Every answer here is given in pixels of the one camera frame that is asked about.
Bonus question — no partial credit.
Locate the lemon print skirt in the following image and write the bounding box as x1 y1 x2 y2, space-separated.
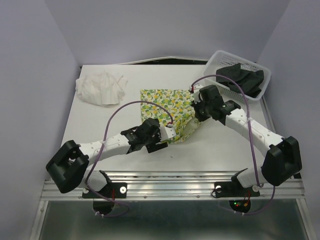
140 89 201 144

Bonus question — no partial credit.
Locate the white pleated skirt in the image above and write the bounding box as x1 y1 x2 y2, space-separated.
75 71 128 107

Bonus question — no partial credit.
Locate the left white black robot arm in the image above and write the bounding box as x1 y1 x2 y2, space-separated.
45 118 176 197

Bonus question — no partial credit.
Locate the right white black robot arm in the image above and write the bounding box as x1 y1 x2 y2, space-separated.
191 84 302 195

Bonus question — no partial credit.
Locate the black skirt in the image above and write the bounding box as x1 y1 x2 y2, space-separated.
216 63 264 98

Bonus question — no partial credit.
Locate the white plastic basket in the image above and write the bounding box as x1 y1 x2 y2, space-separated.
203 50 272 103

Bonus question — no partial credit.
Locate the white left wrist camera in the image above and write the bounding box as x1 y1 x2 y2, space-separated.
159 126 176 142

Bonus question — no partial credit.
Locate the aluminium extrusion rail frame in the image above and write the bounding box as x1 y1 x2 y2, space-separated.
30 171 317 240

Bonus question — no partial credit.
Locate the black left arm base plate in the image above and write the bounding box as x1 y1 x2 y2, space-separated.
82 182 130 218

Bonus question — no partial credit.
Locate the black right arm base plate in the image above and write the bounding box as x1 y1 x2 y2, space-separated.
211 181 260 214

